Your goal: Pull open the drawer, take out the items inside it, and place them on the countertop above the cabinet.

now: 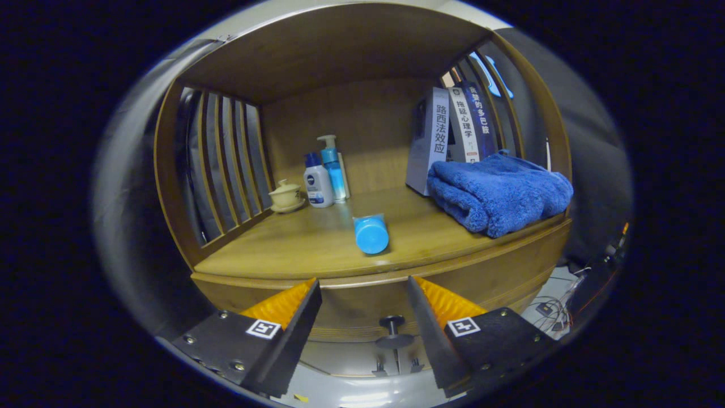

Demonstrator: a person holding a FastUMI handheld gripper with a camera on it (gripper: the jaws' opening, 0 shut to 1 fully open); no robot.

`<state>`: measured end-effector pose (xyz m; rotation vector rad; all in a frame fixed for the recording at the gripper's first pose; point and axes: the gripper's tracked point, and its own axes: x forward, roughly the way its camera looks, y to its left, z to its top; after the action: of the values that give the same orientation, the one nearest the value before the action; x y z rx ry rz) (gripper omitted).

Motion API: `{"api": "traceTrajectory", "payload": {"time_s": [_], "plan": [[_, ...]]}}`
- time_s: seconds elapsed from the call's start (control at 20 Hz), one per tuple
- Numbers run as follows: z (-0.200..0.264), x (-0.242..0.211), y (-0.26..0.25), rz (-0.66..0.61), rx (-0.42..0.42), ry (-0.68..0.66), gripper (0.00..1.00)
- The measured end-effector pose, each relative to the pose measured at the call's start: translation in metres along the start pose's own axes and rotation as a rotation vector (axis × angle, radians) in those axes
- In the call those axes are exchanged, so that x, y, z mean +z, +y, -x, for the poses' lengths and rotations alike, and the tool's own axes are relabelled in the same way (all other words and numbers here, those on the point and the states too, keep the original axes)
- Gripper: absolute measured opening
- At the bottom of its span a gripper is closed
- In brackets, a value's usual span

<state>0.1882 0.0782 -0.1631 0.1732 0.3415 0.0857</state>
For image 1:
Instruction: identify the dark blue book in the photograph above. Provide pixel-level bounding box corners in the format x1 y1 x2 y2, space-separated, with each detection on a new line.
462 81 499 160

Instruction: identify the tangle of floor cables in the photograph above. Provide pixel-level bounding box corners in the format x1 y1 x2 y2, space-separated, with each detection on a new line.
532 272 578 332

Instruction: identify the white bottle with blue cap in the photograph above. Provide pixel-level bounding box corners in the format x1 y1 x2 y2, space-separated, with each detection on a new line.
304 152 335 209

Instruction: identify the grey book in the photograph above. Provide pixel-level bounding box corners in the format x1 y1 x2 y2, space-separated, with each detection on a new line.
406 87 450 197

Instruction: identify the wooden cabinet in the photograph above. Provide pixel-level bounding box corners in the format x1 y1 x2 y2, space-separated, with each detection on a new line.
154 3 574 377

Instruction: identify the black device with red wires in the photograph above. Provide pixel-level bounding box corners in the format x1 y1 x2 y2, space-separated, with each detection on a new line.
600 221 630 267

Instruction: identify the wooden drawer with black knob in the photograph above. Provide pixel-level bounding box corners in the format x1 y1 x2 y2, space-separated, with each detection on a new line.
195 221 573 350

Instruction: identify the beige lidded teacup with saucer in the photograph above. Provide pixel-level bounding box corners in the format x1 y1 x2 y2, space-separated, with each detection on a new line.
268 179 306 214

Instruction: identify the blue pump bottle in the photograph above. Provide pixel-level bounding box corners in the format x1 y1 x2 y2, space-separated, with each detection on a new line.
317 134 351 203

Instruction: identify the blue folded towel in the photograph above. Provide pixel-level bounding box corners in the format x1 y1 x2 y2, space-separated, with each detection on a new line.
427 150 574 239

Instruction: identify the white spine book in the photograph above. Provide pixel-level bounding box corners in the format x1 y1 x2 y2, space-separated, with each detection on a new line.
447 86 480 164

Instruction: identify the wooden countertop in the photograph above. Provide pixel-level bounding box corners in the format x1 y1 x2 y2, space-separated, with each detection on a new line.
193 184 572 287

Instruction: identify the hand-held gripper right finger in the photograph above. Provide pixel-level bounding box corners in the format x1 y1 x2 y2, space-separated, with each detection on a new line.
407 275 558 398

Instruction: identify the black flat object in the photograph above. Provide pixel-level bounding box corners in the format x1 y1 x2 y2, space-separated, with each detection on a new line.
566 258 621 321

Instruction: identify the blue and white tube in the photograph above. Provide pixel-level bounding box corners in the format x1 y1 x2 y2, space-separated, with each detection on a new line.
352 213 390 255

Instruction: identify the wooden cabinet door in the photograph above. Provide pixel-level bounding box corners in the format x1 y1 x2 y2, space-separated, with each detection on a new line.
396 340 437 375
300 340 400 377

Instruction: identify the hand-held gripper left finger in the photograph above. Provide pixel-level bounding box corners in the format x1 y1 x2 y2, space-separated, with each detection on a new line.
172 278 322 398

